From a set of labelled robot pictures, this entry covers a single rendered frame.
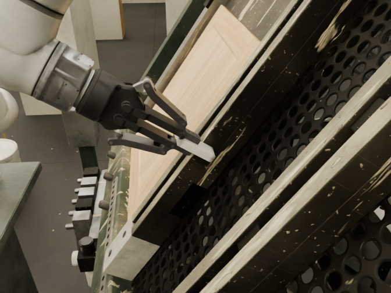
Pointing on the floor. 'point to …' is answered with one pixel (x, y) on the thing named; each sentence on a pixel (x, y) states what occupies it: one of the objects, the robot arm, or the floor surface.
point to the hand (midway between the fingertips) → (195, 146)
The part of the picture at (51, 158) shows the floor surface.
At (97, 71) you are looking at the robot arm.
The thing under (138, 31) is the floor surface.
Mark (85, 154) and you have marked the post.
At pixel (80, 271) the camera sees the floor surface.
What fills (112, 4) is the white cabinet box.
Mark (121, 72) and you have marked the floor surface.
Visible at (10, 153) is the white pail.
